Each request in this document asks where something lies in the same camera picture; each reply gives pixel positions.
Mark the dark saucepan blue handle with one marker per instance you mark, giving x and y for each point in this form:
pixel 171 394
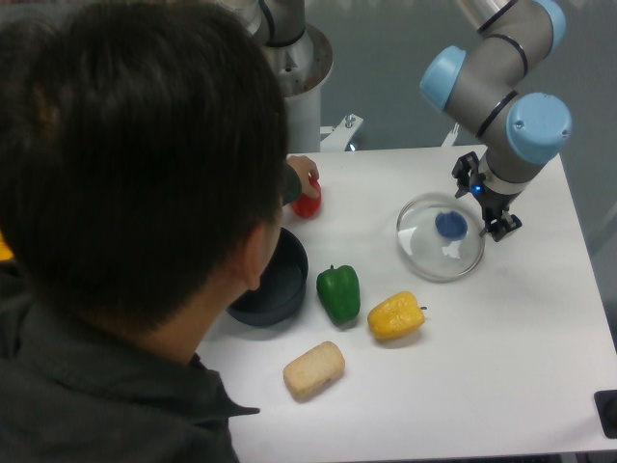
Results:
pixel 282 286

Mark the glass lid blue knob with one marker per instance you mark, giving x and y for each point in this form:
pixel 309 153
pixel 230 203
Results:
pixel 439 238

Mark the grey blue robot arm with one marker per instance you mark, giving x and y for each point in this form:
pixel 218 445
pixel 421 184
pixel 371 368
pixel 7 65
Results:
pixel 522 133

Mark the yellow toy bell pepper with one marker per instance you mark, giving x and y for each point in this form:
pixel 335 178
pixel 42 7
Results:
pixel 396 317

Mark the beige toy bread block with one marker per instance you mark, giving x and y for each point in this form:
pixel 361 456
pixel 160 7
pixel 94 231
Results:
pixel 310 373

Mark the person head dark hair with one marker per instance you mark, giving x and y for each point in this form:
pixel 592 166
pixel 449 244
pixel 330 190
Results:
pixel 142 166

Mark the person left hand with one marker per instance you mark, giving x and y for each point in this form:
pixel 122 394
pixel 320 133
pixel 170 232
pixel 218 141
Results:
pixel 300 171

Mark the black device at table edge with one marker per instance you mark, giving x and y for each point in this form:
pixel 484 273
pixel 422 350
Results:
pixel 606 404

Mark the green toy bell pepper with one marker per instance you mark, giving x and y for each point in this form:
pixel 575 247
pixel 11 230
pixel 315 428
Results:
pixel 338 290

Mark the grey pole at right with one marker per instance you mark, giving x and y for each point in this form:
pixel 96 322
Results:
pixel 603 232

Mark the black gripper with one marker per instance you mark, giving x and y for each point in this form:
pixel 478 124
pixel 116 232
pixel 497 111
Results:
pixel 494 194

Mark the red toy bell pepper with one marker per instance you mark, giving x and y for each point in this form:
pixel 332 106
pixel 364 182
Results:
pixel 305 206

